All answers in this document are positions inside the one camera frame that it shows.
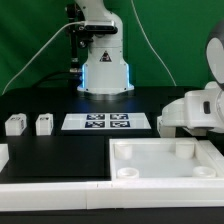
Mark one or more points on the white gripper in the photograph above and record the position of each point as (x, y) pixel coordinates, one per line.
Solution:
(175, 114)

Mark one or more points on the white square tabletop part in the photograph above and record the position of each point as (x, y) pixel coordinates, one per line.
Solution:
(149, 158)

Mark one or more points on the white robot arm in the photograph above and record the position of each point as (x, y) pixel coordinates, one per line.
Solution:
(215, 54)

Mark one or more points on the white plate with AprilTags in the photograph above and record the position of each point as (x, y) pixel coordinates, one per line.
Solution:
(105, 121)

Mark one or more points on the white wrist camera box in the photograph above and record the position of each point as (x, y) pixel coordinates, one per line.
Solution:
(205, 108)

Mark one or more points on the black camera on stand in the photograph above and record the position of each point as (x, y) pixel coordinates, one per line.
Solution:
(81, 32)

